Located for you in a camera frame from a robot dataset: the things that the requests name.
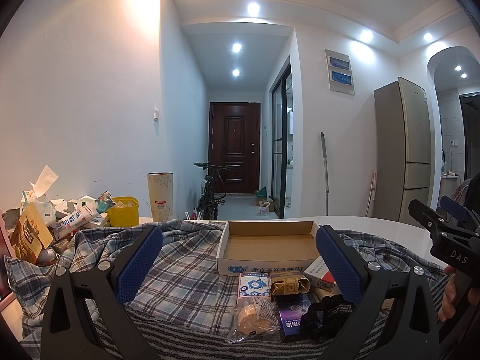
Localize red white cigarette pack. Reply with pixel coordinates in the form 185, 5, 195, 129
303, 256, 336, 289

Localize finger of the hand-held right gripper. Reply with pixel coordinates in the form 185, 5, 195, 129
408, 199, 449, 246
439, 196, 474, 224

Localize cream cylindrical tube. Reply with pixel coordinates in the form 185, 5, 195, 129
147, 172, 174, 223

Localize blue plaid shirt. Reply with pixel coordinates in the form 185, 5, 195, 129
5, 219, 447, 346

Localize grey wall panel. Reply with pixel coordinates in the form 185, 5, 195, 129
324, 49, 356, 96

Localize pink board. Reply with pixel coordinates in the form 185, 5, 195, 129
0, 229, 16, 301

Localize black framed glass door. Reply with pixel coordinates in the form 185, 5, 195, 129
271, 64, 293, 218

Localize white toothpaste box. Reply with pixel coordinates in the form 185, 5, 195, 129
54, 210, 109, 239

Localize purple box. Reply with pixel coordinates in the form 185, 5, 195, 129
275, 293, 323, 343

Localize black bicycle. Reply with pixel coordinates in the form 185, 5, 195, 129
194, 162, 235, 221

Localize gold blue cigarette pack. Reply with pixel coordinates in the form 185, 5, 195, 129
270, 274, 310, 297

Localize dark brown entrance door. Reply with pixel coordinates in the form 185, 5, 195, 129
209, 102, 261, 195

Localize grey mop handle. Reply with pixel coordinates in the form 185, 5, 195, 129
320, 132, 331, 216

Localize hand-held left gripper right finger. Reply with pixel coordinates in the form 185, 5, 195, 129
315, 225, 440, 360

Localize yellow plastic bin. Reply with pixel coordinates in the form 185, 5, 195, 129
107, 196, 139, 227

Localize grey pink cloth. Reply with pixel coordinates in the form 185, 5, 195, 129
452, 174, 480, 211

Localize grey striped towel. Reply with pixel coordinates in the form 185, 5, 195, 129
22, 296, 394, 360

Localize person's right hand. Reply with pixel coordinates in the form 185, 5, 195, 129
438, 265, 457, 323

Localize beige refrigerator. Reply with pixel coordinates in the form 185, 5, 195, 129
373, 77, 433, 226

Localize white appliance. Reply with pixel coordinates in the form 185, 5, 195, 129
440, 170, 461, 211

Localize black scrunchie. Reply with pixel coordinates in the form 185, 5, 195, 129
302, 294, 357, 340

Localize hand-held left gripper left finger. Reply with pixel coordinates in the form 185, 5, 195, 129
40, 224, 164, 360

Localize clear plastic snack bag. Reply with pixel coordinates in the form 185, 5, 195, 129
227, 296, 282, 344

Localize shallow cardboard box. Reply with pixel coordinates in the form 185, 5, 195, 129
216, 220, 323, 276

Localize white crumpled tissue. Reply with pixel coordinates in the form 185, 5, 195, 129
30, 165, 60, 199

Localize pink tissue pack blue flowers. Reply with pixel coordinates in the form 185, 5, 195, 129
238, 272, 271, 302

